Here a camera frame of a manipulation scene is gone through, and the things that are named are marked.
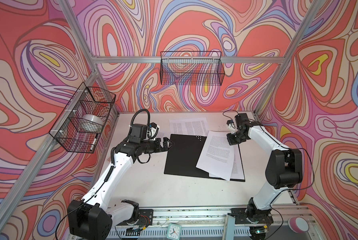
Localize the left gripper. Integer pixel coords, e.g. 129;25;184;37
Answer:
139;137;174;154

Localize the red folder with black interior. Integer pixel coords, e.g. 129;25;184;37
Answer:
164;134;241;178

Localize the printed paper sheet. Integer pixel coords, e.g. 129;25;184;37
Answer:
170;117;209;137
196;131;235;181
207;146;245;181

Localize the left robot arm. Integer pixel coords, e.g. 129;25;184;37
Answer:
67;137;174;240

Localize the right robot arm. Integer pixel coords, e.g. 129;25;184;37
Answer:
227;119;303;219

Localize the black marker pen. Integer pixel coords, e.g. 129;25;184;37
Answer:
89;134;99;152

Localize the silver tape roll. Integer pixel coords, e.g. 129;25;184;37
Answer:
80;114;104;132

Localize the small teal clock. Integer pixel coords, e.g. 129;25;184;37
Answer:
167;224;182;240

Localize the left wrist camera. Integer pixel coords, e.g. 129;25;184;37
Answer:
128;123;160;144

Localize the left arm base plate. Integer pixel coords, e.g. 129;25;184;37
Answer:
114;200;154;227

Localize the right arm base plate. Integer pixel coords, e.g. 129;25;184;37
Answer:
228;208;274;225

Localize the black wire basket back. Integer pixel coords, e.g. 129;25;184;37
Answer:
160;50;225;86

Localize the black wire basket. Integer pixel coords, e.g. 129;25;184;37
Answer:
160;50;225;86
49;83;116;154

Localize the black wire basket left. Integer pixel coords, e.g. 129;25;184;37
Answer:
49;83;116;154

